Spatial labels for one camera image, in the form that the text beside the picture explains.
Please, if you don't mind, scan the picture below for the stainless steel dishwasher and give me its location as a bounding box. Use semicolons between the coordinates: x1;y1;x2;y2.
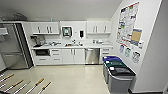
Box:
84;47;101;66

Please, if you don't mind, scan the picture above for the steel kitchen sink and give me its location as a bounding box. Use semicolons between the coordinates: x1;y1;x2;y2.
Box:
64;42;84;48

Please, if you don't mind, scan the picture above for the black soap dispenser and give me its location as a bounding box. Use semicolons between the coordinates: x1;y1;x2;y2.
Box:
79;29;85;39

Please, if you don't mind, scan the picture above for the white two-door base cabinet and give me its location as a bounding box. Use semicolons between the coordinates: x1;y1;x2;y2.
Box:
61;48;86;65

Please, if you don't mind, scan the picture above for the steel paper towel dispenser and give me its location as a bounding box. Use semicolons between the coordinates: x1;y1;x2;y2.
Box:
61;26;73;39

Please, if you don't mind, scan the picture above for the black built-in microwave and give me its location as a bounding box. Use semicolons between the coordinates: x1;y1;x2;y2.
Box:
34;49;51;57

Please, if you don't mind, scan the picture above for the white microwave cabinet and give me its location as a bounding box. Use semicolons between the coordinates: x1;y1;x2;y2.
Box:
33;47;52;66

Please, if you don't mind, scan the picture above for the grey bin black lid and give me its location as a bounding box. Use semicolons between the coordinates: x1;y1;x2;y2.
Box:
107;66;137;94

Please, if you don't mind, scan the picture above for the cork notice board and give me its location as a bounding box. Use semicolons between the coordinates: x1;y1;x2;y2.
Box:
130;28;144;48

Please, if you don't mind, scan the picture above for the stainless steel refrigerator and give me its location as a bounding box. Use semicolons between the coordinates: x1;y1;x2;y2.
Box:
0;22;33;70

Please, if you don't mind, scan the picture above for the blue recycling wall sign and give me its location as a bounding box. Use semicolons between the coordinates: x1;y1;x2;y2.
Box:
119;44;125;55

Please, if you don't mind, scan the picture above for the green wall sign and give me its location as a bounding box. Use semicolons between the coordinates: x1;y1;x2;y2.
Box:
124;47;132;58

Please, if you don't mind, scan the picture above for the large colourful wall poster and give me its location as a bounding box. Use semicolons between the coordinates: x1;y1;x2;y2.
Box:
116;1;141;47

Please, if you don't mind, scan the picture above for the grey wall sign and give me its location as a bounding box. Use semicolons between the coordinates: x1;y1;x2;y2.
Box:
131;50;142;64

